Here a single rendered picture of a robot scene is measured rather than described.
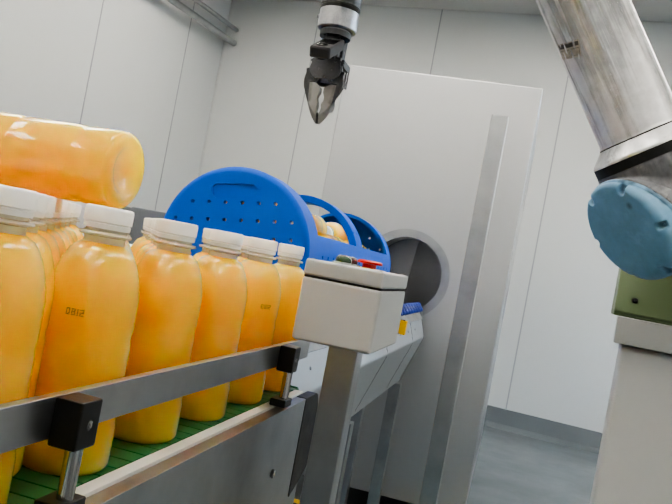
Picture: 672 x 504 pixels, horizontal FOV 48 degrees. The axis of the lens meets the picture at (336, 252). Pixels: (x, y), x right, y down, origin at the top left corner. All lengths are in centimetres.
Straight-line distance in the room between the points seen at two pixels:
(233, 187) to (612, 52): 66
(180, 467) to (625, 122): 70
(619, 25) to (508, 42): 565
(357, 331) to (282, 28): 658
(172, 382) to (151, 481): 9
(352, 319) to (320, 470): 22
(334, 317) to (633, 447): 51
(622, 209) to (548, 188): 534
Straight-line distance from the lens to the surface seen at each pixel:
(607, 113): 107
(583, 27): 108
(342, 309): 91
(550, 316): 631
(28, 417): 53
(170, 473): 71
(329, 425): 101
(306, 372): 149
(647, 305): 124
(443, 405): 269
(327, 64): 172
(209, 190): 136
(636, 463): 121
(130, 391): 64
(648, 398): 120
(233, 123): 736
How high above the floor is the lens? 111
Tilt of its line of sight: level
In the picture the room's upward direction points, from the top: 11 degrees clockwise
